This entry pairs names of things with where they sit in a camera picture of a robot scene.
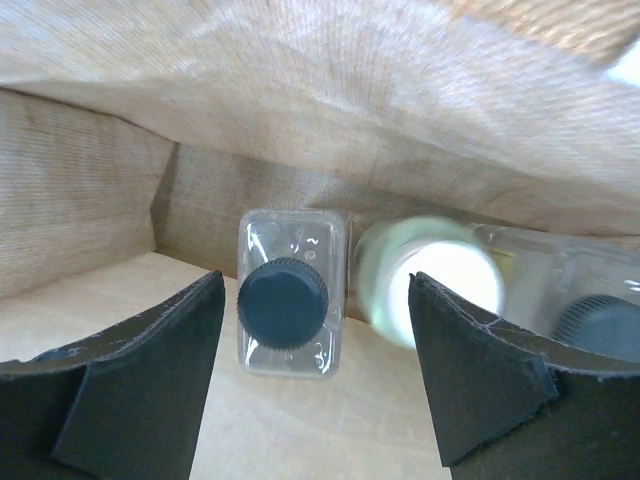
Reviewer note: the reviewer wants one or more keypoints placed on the brown canvas tote bag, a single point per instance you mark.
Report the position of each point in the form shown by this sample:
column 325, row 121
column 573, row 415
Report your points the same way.
column 136, row 134

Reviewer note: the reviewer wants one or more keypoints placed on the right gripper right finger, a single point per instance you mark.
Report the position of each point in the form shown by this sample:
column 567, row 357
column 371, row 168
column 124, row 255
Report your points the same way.
column 509, row 404

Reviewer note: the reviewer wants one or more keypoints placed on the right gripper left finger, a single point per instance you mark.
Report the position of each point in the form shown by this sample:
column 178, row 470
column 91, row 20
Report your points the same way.
column 124, row 403

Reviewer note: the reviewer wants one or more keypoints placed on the clear square perfume bottle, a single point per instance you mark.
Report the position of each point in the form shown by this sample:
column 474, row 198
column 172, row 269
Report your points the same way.
column 580, row 292

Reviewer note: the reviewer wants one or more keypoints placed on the clear bottle black cap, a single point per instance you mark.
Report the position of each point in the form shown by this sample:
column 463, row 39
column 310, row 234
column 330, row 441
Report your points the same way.
column 292, row 278

